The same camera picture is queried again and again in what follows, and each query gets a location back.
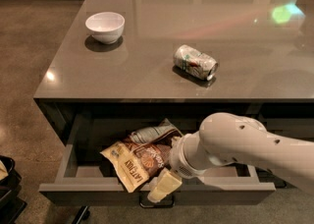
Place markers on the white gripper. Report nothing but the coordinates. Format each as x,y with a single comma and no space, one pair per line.
177,161

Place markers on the brown chip bag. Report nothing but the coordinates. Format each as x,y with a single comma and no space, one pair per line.
142,154

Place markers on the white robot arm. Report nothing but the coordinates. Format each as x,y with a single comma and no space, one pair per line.
225,138

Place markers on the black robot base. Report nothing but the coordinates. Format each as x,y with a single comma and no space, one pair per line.
11,206

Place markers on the open grey top drawer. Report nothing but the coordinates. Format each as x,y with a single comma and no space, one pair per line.
86,178

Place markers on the crushed silver soda can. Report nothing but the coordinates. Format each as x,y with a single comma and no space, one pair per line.
195,63

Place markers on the white ceramic bowl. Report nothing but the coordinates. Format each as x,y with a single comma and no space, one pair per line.
106,27

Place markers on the black drawer handle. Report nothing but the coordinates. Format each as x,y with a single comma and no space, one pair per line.
167,202

